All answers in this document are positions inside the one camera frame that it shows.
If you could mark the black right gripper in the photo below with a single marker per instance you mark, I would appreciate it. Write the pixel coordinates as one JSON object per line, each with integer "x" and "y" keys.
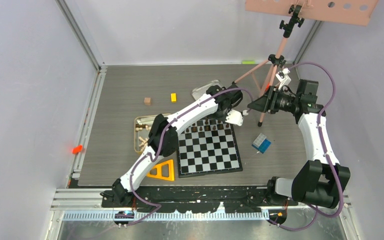
{"x": 267, "y": 103}

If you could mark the small wooden block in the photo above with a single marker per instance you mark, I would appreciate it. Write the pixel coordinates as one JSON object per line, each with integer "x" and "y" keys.
{"x": 148, "y": 101}

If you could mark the gold tin box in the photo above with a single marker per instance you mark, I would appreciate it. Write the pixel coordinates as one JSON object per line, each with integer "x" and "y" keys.
{"x": 141, "y": 127}

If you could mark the red orange block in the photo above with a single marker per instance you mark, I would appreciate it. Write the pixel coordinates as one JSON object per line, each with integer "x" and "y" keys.
{"x": 77, "y": 149}

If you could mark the pink tripod music stand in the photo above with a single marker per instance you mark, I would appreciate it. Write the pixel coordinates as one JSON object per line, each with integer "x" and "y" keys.
{"x": 352, "y": 12}

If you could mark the small green block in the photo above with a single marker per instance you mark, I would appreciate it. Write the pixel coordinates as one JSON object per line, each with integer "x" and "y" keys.
{"x": 248, "y": 62}

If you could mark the black white folding chessboard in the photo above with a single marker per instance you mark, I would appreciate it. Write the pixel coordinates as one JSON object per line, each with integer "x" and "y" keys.
{"x": 208, "y": 152}

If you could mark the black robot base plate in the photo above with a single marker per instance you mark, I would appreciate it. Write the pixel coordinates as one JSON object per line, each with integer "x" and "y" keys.
{"x": 197, "y": 199}

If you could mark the tin lid with bears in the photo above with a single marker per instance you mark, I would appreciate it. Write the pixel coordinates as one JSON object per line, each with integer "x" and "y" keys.
{"x": 201, "y": 90}

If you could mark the small yellow block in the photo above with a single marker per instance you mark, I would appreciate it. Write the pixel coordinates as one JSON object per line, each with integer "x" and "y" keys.
{"x": 173, "y": 97}

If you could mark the blue white lego block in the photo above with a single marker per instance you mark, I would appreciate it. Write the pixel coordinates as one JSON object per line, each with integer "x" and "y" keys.
{"x": 261, "y": 143}

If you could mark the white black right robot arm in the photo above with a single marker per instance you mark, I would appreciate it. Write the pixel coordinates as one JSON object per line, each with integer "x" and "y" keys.
{"x": 322, "y": 180}

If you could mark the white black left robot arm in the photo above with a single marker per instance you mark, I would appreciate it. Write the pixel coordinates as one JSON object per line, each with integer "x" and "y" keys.
{"x": 163, "y": 138}

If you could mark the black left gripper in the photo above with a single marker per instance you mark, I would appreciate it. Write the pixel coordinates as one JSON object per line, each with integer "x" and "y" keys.
{"x": 224, "y": 119}

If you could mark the yellow triangular toy frame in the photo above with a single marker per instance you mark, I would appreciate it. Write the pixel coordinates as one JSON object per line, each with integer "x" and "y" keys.
{"x": 163, "y": 171}

